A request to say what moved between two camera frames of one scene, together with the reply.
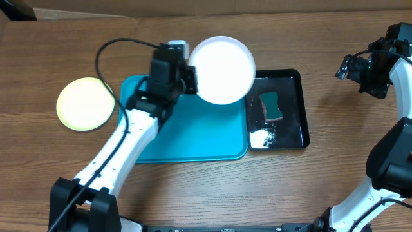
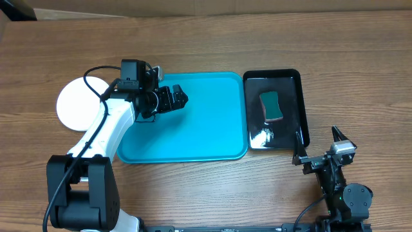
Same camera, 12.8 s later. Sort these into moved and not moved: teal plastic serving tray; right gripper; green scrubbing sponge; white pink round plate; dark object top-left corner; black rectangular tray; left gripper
Moved: left gripper; right gripper; white pink round plate
Not moved: dark object top-left corner; black rectangular tray; green scrubbing sponge; teal plastic serving tray
